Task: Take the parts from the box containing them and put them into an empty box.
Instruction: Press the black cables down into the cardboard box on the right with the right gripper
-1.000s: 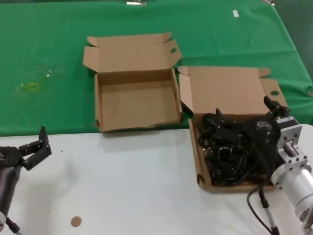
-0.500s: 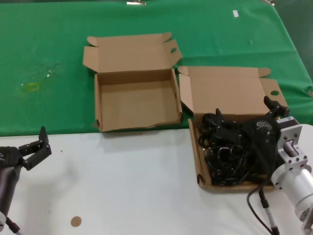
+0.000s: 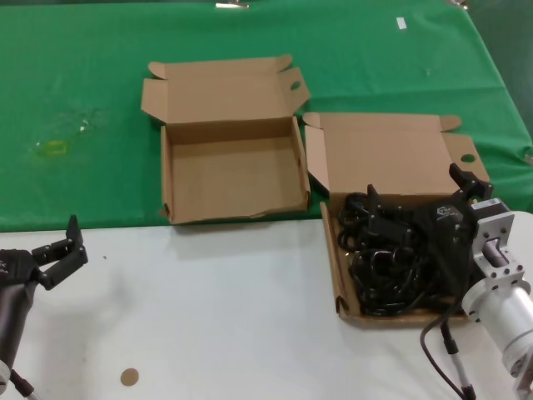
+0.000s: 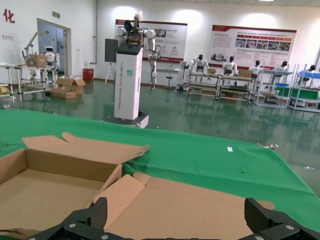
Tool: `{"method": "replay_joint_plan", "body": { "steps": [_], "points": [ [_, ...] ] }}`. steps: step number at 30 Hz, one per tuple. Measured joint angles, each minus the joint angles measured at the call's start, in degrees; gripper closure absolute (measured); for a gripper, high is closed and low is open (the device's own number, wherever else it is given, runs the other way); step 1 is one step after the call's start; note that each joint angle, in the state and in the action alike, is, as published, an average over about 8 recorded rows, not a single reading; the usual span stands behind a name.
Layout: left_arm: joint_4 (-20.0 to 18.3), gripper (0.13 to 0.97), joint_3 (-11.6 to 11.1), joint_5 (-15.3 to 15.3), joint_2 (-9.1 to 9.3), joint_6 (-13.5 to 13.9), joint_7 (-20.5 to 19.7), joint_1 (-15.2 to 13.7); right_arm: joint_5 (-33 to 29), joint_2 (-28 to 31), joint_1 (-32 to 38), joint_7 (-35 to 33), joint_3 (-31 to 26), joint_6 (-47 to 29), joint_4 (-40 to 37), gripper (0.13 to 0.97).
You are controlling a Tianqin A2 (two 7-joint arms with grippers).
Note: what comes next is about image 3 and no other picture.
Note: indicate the brown round cardboard disc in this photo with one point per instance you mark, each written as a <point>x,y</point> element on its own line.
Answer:
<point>129,377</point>

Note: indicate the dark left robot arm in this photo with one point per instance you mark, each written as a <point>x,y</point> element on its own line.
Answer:
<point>12,316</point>

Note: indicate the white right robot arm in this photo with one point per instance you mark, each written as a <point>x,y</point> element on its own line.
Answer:
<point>508,308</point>

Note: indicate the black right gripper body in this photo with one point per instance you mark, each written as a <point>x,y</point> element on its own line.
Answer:
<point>445,225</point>

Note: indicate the shallow cardboard box torn rim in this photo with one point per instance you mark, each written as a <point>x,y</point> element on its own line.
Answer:
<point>233,179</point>

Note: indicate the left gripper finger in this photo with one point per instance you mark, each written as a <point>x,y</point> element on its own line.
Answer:
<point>66,260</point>

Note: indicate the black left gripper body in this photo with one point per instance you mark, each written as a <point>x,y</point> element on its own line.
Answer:
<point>14,266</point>

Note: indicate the green table cloth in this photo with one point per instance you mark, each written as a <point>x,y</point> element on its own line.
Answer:
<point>83,62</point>

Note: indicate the white tape strip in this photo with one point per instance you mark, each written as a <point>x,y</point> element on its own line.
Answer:
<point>401,23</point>

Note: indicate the metal cloth clip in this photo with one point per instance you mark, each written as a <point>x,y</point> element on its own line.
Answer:
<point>229,5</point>
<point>460,3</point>

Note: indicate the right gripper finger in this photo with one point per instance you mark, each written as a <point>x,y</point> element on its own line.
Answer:
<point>389,225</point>
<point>470,183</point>

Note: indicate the cardboard box round lid hole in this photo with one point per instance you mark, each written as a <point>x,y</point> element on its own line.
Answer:
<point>383,154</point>

